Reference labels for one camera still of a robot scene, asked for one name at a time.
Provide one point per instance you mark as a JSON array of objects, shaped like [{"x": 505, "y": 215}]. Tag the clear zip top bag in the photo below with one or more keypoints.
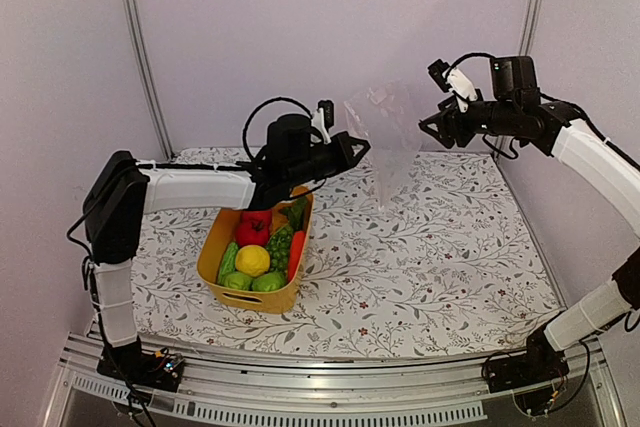
[{"x": 385, "y": 117}]

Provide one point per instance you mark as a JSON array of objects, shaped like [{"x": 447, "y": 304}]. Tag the red toy tomato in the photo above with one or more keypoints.
[{"x": 254, "y": 228}]

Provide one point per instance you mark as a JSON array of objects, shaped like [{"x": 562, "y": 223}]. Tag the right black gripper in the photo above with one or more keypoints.
[{"x": 446, "y": 121}]

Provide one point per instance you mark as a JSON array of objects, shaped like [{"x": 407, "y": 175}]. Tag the left aluminium frame post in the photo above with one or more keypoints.
[{"x": 136, "y": 34}]

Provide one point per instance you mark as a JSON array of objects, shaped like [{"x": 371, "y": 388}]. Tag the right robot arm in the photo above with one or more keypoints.
[{"x": 559, "y": 131}]

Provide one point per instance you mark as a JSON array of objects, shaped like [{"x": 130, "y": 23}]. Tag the front aluminium rail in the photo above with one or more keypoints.
[{"x": 228, "y": 387}]

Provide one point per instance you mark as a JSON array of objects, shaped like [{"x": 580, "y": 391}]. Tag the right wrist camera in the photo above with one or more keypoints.
[{"x": 453, "y": 81}]

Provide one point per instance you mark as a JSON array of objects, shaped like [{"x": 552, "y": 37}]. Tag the floral table mat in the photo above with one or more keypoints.
[{"x": 446, "y": 267}]

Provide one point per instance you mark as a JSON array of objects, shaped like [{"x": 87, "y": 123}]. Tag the yellow plastic basket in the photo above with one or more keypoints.
[{"x": 222, "y": 233}]

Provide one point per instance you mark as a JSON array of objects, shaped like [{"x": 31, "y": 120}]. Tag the green toy cucumber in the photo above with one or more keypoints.
[{"x": 227, "y": 264}]

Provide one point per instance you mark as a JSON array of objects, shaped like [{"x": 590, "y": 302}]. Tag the green toy lime right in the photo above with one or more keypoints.
[{"x": 269, "y": 282}]

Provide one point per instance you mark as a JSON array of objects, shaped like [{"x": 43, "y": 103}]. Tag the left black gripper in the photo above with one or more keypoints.
[{"x": 347, "y": 160}]

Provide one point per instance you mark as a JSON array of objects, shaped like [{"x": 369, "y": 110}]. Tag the green toy grapes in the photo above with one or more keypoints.
[{"x": 278, "y": 248}]

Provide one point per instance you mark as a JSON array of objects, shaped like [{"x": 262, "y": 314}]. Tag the orange toy carrot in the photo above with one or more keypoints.
[{"x": 295, "y": 253}]

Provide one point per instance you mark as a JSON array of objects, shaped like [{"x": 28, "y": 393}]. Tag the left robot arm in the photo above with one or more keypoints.
[{"x": 128, "y": 189}]

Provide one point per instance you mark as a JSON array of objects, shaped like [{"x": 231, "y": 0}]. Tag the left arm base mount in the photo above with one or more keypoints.
[{"x": 160, "y": 370}]

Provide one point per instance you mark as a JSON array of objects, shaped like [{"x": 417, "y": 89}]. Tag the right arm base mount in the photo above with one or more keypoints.
[{"x": 539, "y": 363}]

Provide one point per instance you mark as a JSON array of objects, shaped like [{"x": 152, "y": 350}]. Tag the green toy lettuce leaf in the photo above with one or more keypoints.
[{"x": 295, "y": 212}]

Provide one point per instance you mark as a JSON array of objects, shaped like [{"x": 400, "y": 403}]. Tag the yellow toy lemon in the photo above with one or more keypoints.
[{"x": 253, "y": 260}]

